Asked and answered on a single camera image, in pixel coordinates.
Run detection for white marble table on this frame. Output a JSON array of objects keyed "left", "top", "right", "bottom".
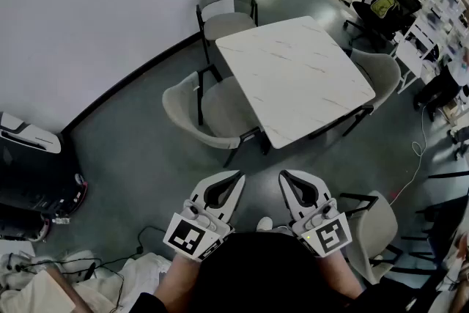
[{"left": 215, "top": 15, "right": 377, "bottom": 150}]

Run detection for person's left forearm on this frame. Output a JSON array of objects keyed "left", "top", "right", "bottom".
[{"left": 153, "top": 253, "right": 202, "bottom": 305}]

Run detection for beige chair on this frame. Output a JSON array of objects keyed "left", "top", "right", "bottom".
[
  {"left": 342, "top": 47, "right": 402, "bottom": 139},
  {"left": 339, "top": 190, "right": 404, "bottom": 285},
  {"left": 162, "top": 64, "right": 272, "bottom": 168},
  {"left": 196, "top": 0, "right": 259, "bottom": 65}
]

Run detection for person's right forearm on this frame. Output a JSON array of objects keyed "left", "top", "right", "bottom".
[{"left": 315, "top": 253, "right": 364, "bottom": 301}]

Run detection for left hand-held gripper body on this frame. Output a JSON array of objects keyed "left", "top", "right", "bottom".
[{"left": 163, "top": 197, "right": 235, "bottom": 262}]

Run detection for white crumpled cloth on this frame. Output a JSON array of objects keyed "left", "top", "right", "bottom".
[{"left": 0, "top": 248, "right": 174, "bottom": 313}]

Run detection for yellow-green backpack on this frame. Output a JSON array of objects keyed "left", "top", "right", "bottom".
[{"left": 369, "top": 0, "right": 401, "bottom": 18}]

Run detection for black floor cable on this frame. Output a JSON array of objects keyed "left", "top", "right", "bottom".
[{"left": 97, "top": 225, "right": 170, "bottom": 269}]

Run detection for white metal rack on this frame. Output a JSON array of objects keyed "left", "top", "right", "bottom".
[{"left": 390, "top": 15, "right": 441, "bottom": 95}]

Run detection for black and white machine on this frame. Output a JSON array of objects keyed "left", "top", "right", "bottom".
[{"left": 0, "top": 111, "right": 89, "bottom": 243}]

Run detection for white low shelf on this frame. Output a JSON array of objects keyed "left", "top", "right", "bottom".
[{"left": 0, "top": 240, "right": 37, "bottom": 258}]

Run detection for person's black shirt torso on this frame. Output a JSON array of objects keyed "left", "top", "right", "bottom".
[{"left": 128, "top": 232, "right": 440, "bottom": 313}]

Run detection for black metal chair frames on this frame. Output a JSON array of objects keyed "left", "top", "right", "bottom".
[{"left": 402, "top": 172, "right": 469, "bottom": 270}]

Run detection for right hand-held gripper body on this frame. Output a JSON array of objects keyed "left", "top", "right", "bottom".
[{"left": 292, "top": 197, "right": 352, "bottom": 258}]

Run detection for black office chair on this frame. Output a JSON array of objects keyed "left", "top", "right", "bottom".
[{"left": 342, "top": 0, "right": 422, "bottom": 53}]

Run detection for light wooden board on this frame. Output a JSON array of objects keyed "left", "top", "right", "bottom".
[{"left": 32, "top": 267, "right": 76, "bottom": 313}]

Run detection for white floor cable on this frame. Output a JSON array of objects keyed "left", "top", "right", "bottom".
[{"left": 388, "top": 104, "right": 430, "bottom": 206}]

